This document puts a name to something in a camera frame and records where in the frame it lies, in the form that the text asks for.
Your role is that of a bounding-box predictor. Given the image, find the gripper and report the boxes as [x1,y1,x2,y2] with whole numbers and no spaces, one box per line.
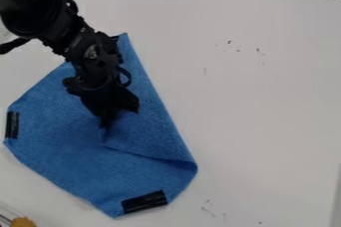
[61,61,142,129]

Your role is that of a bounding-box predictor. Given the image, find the blue cloth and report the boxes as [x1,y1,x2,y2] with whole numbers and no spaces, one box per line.
[2,32,199,219]

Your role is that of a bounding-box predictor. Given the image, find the yellow toy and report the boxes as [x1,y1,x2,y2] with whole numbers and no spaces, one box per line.
[9,216,39,227]

